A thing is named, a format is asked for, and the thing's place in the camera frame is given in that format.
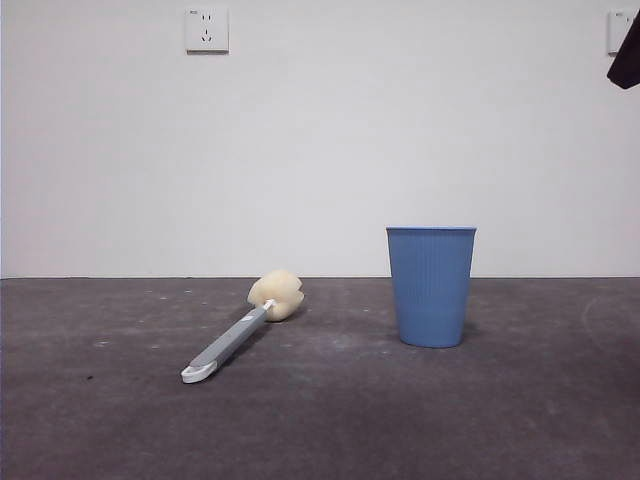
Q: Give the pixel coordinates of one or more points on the grey cup brush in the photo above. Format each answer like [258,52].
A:
[230,342]

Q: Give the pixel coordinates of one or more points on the white wall socket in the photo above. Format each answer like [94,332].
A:
[207,30]
[617,32]

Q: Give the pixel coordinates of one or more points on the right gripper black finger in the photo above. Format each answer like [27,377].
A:
[627,65]

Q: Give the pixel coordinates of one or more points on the blue ribbed plastic cup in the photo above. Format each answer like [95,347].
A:
[431,290]

